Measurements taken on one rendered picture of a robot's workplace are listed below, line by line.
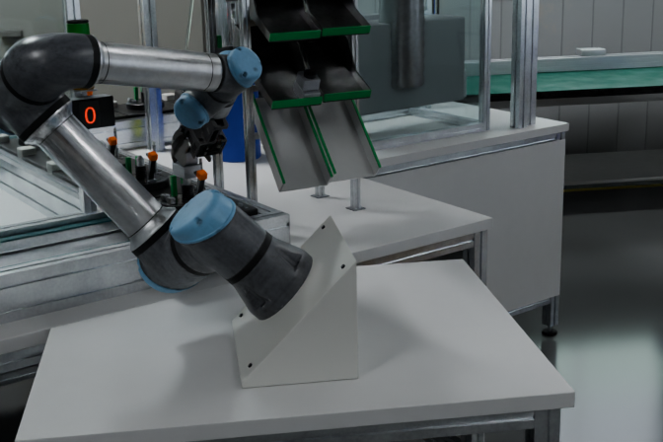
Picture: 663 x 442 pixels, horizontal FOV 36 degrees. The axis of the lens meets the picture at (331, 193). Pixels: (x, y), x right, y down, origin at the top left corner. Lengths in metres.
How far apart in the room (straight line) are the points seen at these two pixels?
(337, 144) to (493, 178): 1.21
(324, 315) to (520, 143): 2.19
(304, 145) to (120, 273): 0.62
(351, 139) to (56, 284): 0.89
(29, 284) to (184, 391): 0.51
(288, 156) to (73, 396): 0.98
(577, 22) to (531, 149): 2.93
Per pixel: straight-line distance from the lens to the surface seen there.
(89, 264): 2.17
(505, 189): 3.78
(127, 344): 1.97
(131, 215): 1.90
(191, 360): 1.88
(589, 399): 3.71
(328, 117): 2.66
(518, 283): 3.95
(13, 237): 2.40
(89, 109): 2.40
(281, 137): 2.56
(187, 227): 1.79
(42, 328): 2.09
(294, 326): 1.72
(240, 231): 1.80
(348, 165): 2.59
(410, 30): 3.50
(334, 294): 1.71
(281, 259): 1.82
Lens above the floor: 1.62
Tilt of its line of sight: 15 degrees down
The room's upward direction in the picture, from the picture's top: 1 degrees counter-clockwise
